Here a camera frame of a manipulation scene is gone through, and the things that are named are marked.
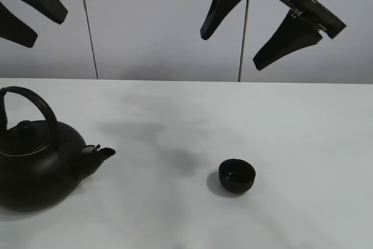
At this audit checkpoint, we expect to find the black round teapot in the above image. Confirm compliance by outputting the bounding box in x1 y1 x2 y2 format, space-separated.
1 86 116 212

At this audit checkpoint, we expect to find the small black teacup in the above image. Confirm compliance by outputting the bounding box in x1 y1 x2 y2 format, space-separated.
218 159 256 194

